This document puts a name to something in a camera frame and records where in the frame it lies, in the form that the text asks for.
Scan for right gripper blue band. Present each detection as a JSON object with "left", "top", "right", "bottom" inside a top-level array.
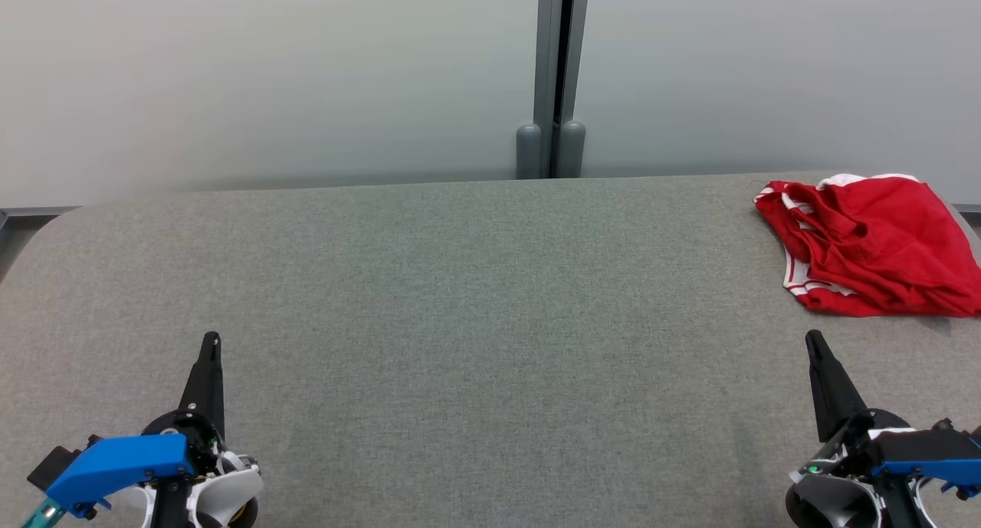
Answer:
[{"left": 793, "top": 329, "right": 981, "bottom": 487}]

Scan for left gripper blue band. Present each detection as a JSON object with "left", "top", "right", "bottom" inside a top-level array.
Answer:
[{"left": 44, "top": 331, "right": 227, "bottom": 515}]

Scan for red shorts with white print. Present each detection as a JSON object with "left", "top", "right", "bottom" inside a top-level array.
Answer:
[{"left": 797, "top": 173, "right": 981, "bottom": 319}]

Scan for teal left camera connector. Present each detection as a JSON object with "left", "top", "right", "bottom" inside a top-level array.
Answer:
[{"left": 19, "top": 497, "right": 67, "bottom": 528}]

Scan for grey partition post with foot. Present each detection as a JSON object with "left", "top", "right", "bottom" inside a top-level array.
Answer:
[
  {"left": 556, "top": 0, "right": 592, "bottom": 179},
  {"left": 516, "top": 0, "right": 556, "bottom": 180}
]

